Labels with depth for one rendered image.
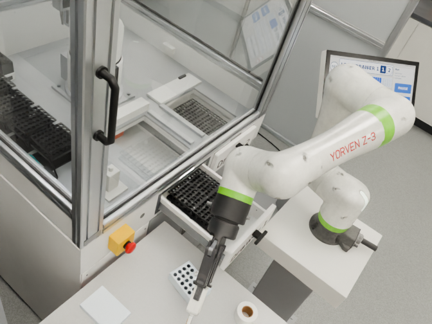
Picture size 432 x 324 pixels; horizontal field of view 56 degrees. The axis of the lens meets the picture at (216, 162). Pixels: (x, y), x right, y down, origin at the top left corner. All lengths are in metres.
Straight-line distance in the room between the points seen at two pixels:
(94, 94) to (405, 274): 2.47
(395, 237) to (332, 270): 1.60
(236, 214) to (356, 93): 0.50
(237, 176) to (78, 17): 0.49
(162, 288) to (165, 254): 0.13
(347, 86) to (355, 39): 1.58
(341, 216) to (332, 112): 0.40
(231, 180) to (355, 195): 0.60
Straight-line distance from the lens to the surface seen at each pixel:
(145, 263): 1.44
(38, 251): 1.56
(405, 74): 2.23
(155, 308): 1.37
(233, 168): 0.99
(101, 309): 1.34
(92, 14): 0.75
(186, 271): 1.41
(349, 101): 1.24
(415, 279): 2.99
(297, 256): 1.52
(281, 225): 1.58
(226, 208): 0.98
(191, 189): 1.48
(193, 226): 1.39
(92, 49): 0.79
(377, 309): 2.70
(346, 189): 1.47
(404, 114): 1.18
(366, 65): 2.09
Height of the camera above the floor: 2.00
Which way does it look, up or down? 43 degrees down
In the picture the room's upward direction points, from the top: 19 degrees clockwise
